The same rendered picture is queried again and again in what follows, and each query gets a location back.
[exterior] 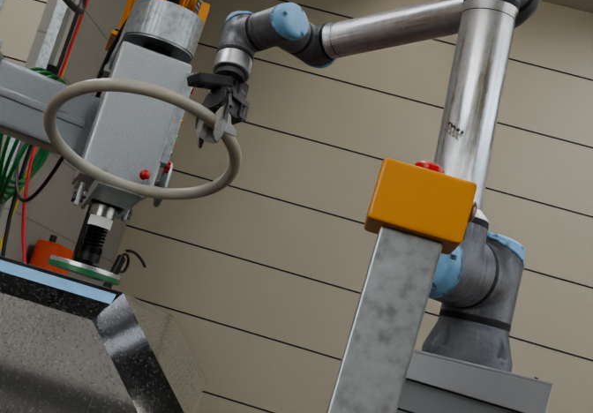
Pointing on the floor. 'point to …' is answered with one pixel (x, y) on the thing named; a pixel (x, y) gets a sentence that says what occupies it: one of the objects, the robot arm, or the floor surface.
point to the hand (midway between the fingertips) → (206, 138)
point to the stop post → (398, 281)
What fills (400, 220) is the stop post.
